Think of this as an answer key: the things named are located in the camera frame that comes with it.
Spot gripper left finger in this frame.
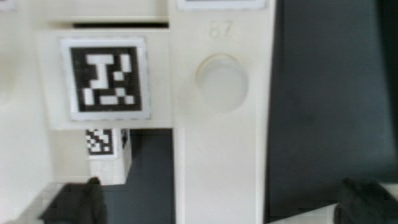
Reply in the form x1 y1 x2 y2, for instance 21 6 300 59
39 177 108 224

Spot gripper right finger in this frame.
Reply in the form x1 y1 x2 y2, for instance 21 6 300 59
332 179 398 224

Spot white chair seat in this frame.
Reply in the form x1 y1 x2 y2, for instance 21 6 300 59
37 29 172 130

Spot white chair back frame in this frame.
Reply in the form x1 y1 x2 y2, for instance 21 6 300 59
0 0 277 224

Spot white chair leg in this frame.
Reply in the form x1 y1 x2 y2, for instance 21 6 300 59
85 128 131 185

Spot white U-shaped obstacle fence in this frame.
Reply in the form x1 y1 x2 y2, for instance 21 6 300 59
270 183 398 224

